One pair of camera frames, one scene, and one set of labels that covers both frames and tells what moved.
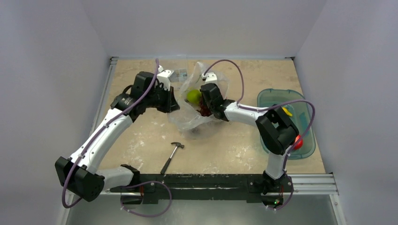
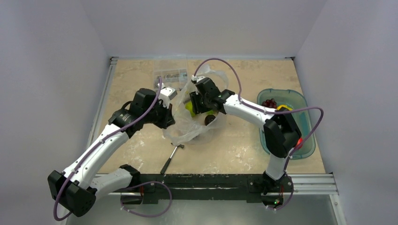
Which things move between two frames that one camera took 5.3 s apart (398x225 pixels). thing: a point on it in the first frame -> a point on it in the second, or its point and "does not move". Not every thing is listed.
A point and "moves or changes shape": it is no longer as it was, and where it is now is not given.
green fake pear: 194,95 moves or changes shape
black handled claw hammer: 167,162 does not move
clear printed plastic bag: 191,117 moves or changes shape
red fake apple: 298,142 does not move
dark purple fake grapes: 204,110 moves or changes shape
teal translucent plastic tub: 297,107 does not move
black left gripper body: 163,98 -> 160,115
